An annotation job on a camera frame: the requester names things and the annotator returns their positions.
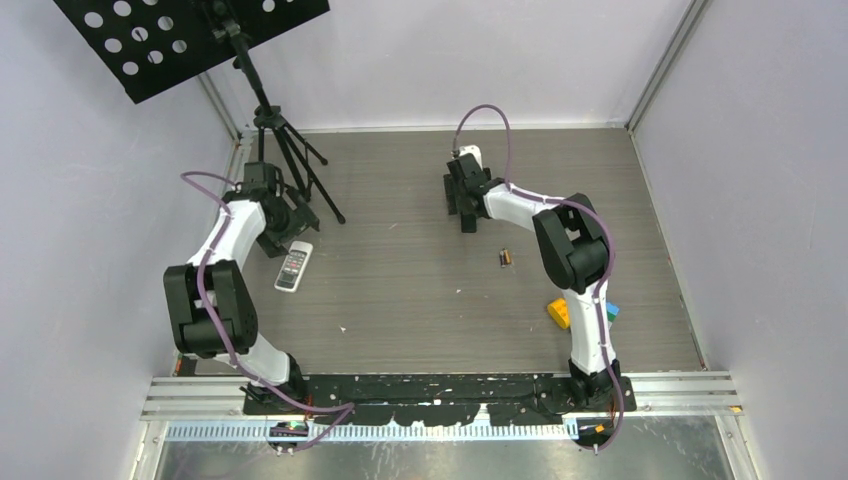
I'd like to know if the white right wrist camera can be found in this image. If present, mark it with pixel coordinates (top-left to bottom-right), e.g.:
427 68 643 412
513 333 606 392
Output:
455 145 483 168

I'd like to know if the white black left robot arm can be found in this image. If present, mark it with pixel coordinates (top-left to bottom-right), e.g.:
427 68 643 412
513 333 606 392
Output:
163 162 319 414

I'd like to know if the white air conditioner remote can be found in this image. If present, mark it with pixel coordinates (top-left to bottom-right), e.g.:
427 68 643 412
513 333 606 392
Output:
273 241 314 293

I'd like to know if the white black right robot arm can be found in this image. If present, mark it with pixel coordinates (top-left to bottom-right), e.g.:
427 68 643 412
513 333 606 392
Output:
443 150 625 411

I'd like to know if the black music stand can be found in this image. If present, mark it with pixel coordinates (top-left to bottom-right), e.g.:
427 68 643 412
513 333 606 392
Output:
56 0 346 223

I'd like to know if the blue green white brick stack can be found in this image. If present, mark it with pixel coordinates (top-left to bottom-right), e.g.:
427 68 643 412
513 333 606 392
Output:
606 302 620 323

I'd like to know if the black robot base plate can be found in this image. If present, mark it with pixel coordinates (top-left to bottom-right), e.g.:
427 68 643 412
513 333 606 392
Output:
241 373 637 432

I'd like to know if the yellow toy brick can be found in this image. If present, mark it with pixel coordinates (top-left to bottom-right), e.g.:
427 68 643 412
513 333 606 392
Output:
547 298 571 330

